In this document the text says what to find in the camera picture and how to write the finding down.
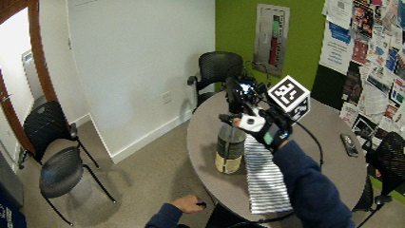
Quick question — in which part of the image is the dark green bottle tan label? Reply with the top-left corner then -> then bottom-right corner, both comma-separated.
215,123 -> 248,175

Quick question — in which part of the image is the black mesh office chair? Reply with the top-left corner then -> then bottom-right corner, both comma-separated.
187,50 -> 245,111
353,130 -> 405,228
17,100 -> 117,227

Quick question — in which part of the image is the white marker cube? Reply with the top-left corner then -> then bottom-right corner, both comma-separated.
265,74 -> 313,122

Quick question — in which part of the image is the white grey striped cloth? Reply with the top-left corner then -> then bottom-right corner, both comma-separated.
243,134 -> 295,216

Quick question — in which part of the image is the red fire extinguisher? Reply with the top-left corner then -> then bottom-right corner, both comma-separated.
267,14 -> 283,67

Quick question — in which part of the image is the grey fire extinguisher cabinet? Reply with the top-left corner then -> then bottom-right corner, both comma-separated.
252,3 -> 292,79

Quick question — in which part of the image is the black phone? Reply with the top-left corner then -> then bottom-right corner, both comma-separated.
340,132 -> 361,158

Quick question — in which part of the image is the notice board with posters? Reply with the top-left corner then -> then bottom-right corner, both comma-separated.
317,0 -> 405,141

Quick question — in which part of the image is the blue bag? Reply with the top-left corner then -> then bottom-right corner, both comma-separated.
0,193 -> 28,228

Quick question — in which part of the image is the white radiator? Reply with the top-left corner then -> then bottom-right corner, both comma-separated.
20,49 -> 45,102

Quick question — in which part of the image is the black camera on stand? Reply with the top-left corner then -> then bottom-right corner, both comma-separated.
224,75 -> 269,116

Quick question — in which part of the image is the black glove cable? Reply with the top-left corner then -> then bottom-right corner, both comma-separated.
292,119 -> 325,174

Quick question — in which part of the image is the brown wooden door frame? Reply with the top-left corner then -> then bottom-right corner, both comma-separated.
0,0 -> 60,156

